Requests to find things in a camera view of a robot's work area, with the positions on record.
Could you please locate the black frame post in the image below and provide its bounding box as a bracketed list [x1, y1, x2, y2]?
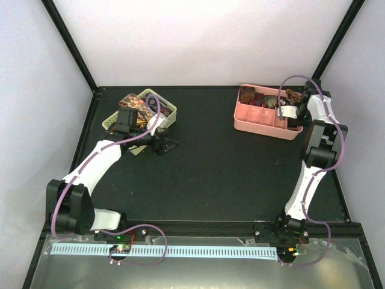
[312, 0, 365, 79]
[41, 0, 97, 92]

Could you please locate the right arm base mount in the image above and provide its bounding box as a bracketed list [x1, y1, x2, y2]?
[253, 219, 309, 246]

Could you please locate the left black frame post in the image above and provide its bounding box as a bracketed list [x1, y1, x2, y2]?
[41, 0, 97, 92]

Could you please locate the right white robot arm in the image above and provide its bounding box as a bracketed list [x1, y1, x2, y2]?
[273, 77, 348, 243]

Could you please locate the right black frame post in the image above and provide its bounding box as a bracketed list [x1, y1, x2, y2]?
[312, 0, 365, 79]

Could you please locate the rolled brown dotted tie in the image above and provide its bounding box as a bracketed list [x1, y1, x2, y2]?
[286, 89, 303, 105]

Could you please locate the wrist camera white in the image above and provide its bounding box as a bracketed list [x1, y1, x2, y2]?
[277, 105, 298, 120]
[146, 113, 167, 135]

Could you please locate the floral orange necktie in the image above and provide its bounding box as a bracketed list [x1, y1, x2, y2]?
[119, 93, 154, 120]

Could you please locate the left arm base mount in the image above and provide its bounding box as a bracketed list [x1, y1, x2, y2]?
[93, 223, 149, 243]

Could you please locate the black aluminium front rail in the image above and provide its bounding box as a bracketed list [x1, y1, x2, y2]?
[56, 220, 364, 238]

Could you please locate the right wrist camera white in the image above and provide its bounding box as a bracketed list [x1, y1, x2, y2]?
[277, 105, 298, 120]

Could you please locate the light blue cable duct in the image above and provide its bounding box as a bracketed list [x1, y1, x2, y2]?
[50, 243, 277, 261]

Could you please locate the green plastic basket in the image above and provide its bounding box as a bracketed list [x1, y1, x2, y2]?
[101, 88, 177, 156]

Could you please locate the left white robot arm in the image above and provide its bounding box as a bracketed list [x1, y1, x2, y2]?
[46, 108, 177, 240]

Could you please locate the pink divided organizer box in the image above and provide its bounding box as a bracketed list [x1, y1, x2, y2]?
[233, 84, 303, 140]

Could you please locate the rolled red tie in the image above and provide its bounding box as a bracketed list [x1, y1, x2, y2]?
[250, 93, 266, 107]

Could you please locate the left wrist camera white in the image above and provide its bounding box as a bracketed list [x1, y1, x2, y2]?
[146, 113, 167, 135]

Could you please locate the rolled olive tie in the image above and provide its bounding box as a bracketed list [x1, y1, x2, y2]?
[262, 95, 278, 109]

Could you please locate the navy patterned necktie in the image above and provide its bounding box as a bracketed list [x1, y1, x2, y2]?
[145, 94, 172, 117]

